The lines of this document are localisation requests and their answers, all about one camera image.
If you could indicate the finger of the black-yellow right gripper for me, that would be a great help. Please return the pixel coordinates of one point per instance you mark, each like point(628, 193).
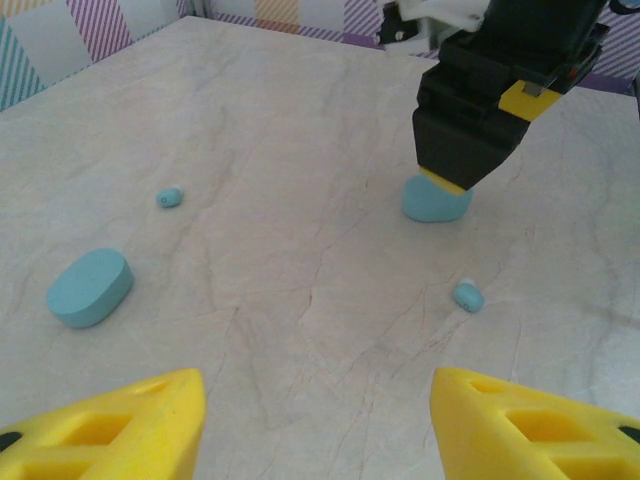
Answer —
point(465, 145)

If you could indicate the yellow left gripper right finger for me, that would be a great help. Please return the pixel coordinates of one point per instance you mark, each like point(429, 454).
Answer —
point(480, 430)

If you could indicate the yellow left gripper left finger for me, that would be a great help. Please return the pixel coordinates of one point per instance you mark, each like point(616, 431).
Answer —
point(150, 430)

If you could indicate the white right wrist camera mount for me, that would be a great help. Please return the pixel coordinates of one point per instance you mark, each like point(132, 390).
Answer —
point(450, 12)

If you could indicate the aluminium frame corner post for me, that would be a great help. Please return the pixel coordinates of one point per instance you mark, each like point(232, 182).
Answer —
point(200, 6)

